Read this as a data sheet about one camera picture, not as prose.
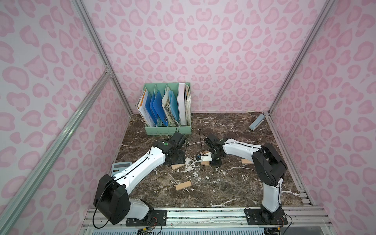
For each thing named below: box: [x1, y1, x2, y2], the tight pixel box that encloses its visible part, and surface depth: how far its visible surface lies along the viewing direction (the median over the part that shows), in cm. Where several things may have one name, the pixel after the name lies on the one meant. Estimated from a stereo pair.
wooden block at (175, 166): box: [171, 163, 187, 170], surface depth 92 cm
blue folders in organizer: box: [145, 90, 168, 127], surface depth 100 cm
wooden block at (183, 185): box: [175, 180, 192, 191], surface depth 86 cm
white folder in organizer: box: [177, 83, 187, 126], surface depth 100 cm
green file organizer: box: [136, 82, 192, 136], surface depth 100 cm
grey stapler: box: [248, 113, 265, 132], surface depth 110 cm
